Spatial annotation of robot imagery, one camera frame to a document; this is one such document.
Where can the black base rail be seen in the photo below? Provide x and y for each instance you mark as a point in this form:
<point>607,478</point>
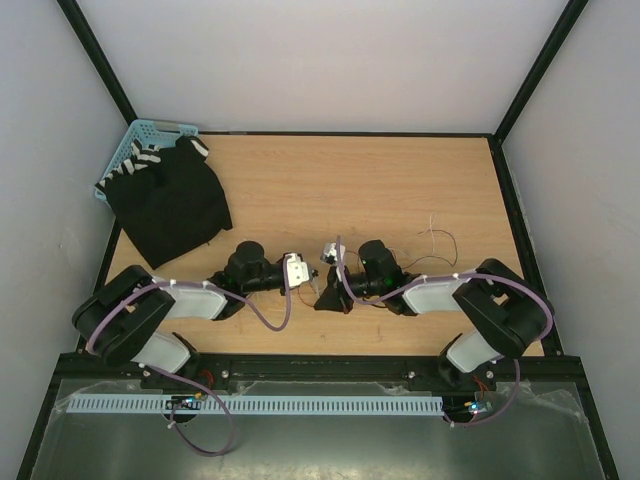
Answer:
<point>223,372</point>

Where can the black enclosure frame post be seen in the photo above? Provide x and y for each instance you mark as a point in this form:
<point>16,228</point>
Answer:
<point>91,45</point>

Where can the right rear frame post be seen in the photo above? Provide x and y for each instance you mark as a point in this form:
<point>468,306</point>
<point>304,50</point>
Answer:
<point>544,59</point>

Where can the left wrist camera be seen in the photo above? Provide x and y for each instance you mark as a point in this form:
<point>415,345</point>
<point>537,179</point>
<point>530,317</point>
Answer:
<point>292,260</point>

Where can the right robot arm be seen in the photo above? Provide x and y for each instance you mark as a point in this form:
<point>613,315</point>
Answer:
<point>506,312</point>

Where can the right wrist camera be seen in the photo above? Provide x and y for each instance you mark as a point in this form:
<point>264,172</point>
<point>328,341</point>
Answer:
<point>332,253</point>

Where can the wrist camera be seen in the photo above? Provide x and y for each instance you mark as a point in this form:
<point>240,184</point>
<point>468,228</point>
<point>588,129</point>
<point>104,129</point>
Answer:
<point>292,260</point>
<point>332,253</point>

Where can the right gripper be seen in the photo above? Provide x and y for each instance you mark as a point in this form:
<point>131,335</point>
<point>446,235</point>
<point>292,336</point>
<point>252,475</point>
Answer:
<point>335,297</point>

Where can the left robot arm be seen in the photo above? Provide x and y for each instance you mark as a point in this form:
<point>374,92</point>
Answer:
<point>120,322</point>

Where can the striped black white cloth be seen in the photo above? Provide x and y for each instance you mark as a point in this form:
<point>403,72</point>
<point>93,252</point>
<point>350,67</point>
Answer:
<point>189,147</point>

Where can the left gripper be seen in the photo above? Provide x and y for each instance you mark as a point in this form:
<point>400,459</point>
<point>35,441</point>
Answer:
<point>313,271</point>

